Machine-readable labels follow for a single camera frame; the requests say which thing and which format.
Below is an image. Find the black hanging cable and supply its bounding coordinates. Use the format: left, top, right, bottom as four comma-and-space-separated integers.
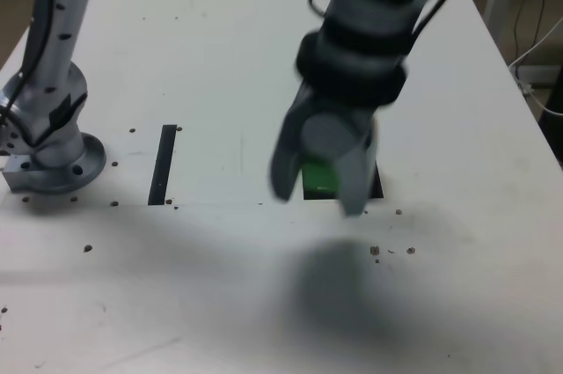
513, 0, 549, 65

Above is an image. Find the black tape square outline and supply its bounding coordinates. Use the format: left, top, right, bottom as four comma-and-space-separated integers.
302, 162, 384, 201

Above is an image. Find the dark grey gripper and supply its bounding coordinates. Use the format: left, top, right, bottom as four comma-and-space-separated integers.
268, 81, 379, 218

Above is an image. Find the white cable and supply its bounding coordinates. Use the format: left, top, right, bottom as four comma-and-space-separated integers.
508, 16, 563, 116

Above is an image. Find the green cube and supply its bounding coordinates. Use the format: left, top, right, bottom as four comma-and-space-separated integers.
301, 160, 340, 194

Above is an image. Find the black tape strip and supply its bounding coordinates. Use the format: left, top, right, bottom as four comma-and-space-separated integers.
147, 124, 178, 207

